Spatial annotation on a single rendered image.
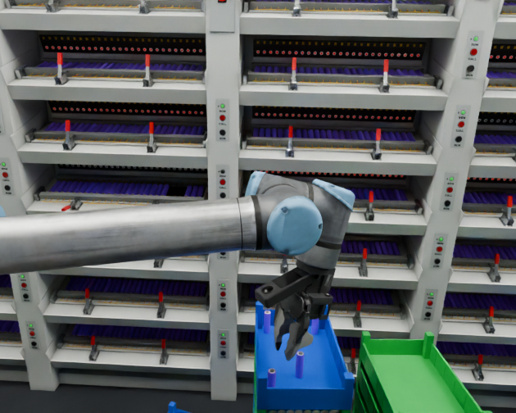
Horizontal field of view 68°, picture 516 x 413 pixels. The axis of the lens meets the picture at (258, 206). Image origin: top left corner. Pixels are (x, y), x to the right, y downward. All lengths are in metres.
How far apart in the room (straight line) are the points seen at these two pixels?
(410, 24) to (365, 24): 0.12
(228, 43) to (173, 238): 0.73
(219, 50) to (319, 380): 0.91
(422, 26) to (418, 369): 0.94
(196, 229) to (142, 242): 0.08
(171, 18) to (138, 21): 0.10
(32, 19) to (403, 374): 1.43
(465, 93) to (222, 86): 0.70
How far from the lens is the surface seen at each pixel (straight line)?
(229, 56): 1.18
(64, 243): 0.61
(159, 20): 1.23
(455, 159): 1.30
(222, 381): 1.57
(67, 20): 1.33
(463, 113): 1.28
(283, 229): 0.57
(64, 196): 1.44
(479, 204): 1.46
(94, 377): 1.75
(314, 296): 0.82
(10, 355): 1.81
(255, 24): 1.19
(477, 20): 1.30
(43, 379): 1.80
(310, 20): 1.19
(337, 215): 0.76
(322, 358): 1.05
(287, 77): 1.23
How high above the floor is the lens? 1.12
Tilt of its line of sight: 17 degrees down
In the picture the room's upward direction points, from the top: 1 degrees clockwise
